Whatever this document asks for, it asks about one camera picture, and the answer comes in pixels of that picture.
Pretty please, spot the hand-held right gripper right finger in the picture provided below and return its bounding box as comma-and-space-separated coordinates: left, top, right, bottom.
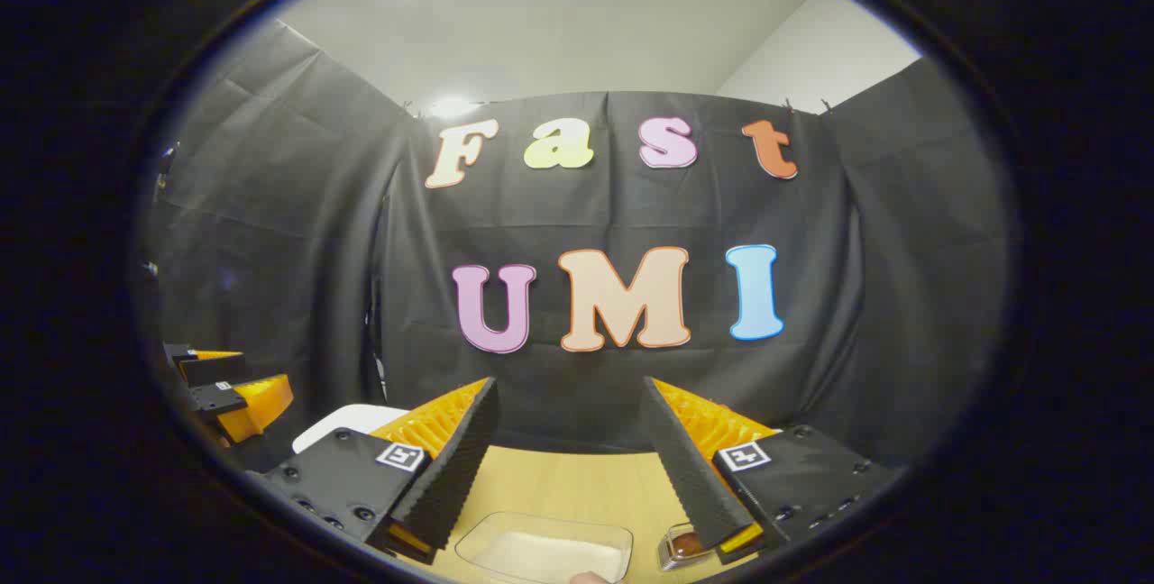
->
640, 375, 904, 567

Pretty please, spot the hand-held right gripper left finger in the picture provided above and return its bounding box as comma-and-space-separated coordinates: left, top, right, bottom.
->
245, 375, 501, 567

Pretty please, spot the white rice cooker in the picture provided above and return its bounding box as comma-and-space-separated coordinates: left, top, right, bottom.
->
291, 403, 412, 456

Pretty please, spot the clear box of rice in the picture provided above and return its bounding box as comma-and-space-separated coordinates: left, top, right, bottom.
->
453, 510, 635, 584

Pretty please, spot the small glass dish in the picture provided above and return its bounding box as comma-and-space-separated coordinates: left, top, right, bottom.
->
656, 521, 715, 572

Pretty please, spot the black backdrop cloth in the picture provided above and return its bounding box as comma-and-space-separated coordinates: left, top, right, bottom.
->
135, 16, 1015, 468

